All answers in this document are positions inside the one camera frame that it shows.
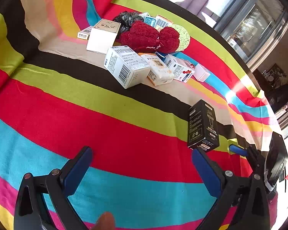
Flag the white box with beige lid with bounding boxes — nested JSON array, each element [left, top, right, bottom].
[[86, 19, 122, 54]]

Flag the dark furniture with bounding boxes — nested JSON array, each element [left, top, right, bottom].
[[252, 63, 288, 118]]

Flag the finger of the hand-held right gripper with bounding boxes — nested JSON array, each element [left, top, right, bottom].
[[228, 144, 266, 176]]

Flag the white box with red figure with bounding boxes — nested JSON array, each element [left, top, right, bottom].
[[164, 54, 195, 83]]

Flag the green cream knitted item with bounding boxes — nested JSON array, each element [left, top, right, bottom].
[[169, 24, 191, 52]]

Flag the small flat white box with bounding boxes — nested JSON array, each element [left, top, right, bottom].
[[77, 26, 94, 39]]

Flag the white box with large barcode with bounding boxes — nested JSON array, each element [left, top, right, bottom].
[[155, 15, 174, 30]]

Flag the blue and white medicine box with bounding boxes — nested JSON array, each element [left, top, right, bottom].
[[139, 12, 159, 29]]

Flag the small plain white box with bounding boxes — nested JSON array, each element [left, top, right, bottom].
[[193, 64, 211, 82]]

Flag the black cardboard box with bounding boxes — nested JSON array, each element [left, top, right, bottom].
[[187, 99, 220, 152]]

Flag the red knitted slipper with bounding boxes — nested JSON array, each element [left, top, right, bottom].
[[156, 26, 180, 54], [119, 20, 162, 51]]

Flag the black plastic bag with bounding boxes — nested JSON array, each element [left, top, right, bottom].
[[112, 11, 144, 39]]

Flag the glass display cabinet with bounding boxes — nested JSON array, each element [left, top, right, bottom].
[[217, 0, 288, 64]]

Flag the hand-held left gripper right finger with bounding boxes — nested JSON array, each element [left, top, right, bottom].
[[191, 148, 271, 230]]

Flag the orange and white medicine box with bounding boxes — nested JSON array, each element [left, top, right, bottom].
[[138, 52, 175, 86]]

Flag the blue striped white box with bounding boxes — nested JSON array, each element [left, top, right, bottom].
[[155, 51, 170, 61]]

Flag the striped colourful tablecloth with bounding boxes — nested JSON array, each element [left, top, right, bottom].
[[0, 0, 282, 230]]

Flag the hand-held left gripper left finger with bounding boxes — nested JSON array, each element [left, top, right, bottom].
[[14, 146, 94, 230]]

